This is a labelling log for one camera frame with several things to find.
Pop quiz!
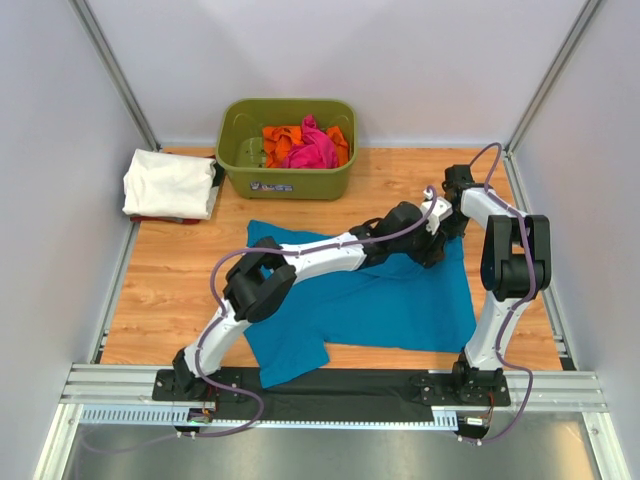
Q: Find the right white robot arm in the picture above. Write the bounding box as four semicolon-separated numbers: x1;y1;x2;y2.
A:
441;165;552;404

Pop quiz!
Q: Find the white slotted cable duct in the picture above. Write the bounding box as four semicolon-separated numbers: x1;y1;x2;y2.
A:
79;405;488;432

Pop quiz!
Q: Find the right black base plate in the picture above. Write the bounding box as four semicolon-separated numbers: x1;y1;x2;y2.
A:
409;369;511;407

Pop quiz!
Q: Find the black cloth strip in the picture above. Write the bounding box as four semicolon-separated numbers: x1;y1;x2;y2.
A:
213;367;461;422

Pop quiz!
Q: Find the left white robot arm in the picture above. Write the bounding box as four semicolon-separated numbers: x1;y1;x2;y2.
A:
172;196;453;401

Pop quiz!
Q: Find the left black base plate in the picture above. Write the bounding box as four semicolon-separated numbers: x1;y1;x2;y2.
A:
151;369;247;403

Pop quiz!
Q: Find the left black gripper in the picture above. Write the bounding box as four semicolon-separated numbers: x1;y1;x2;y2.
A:
390;219;449;271

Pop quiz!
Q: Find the pink t shirt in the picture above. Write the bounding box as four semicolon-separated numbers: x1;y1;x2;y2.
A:
282;115;339;169

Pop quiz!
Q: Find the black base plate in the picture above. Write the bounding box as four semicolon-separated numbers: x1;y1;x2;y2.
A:
151;369;247;403
409;369;511;407

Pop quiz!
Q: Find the blue t shirt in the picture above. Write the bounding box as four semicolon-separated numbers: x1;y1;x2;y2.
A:
245;238;476;388

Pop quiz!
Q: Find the orange t shirt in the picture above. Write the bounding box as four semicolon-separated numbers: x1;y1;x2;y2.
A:
262;126;350;168

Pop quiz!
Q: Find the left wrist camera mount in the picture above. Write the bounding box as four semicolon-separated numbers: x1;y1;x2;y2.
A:
419;185;453;235

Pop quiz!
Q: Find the olive green plastic tub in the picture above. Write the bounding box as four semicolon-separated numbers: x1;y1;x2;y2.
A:
216;98;358;200

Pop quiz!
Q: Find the folded white t shirt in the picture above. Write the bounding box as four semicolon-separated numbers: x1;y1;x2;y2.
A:
122;148;218;220

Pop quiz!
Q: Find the aluminium frame rail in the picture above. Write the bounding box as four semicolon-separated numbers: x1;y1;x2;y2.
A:
60;364;608;413

